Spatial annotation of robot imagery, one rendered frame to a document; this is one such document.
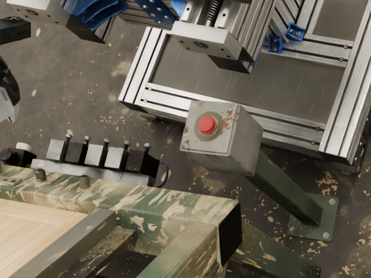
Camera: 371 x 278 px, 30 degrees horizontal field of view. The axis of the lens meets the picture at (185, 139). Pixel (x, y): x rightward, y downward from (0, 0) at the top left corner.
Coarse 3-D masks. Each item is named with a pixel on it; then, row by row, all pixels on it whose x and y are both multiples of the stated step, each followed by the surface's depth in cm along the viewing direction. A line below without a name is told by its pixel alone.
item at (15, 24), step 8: (0, 24) 105; (8, 24) 105; (16, 24) 106; (24, 24) 107; (0, 32) 103; (8, 32) 104; (16, 32) 106; (24, 32) 107; (0, 40) 103; (8, 40) 105; (16, 40) 106
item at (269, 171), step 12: (264, 156) 172; (264, 168) 173; (276, 168) 181; (252, 180) 179; (264, 180) 175; (276, 180) 182; (288, 180) 191; (264, 192) 190; (276, 192) 186; (288, 192) 192; (300, 192) 203; (288, 204) 200; (300, 204) 204; (312, 204) 216; (300, 216) 216; (312, 216) 217
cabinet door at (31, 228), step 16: (0, 208) 164; (16, 208) 164; (32, 208) 163; (48, 208) 162; (0, 224) 157; (16, 224) 157; (32, 224) 156; (48, 224) 155; (64, 224) 154; (0, 240) 150; (16, 240) 150; (32, 240) 149; (48, 240) 148; (0, 256) 144; (16, 256) 143; (32, 256) 142; (0, 272) 137
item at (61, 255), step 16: (96, 208) 156; (80, 224) 149; (96, 224) 148; (112, 224) 153; (64, 240) 143; (80, 240) 143; (96, 240) 148; (48, 256) 137; (64, 256) 138; (80, 256) 143; (16, 272) 133; (32, 272) 132; (48, 272) 134
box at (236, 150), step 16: (192, 112) 151; (224, 112) 148; (240, 112) 148; (192, 128) 150; (224, 128) 146; (240, 128) 148; (256, 128) 157; (192, 144) 148; (208, 144) 147; (224, 144) 145; (240, 144) 149; (256, 144) 158; (208, 160) 152; (224, 160) 149; (240, 160) 150; (256, 160) 159
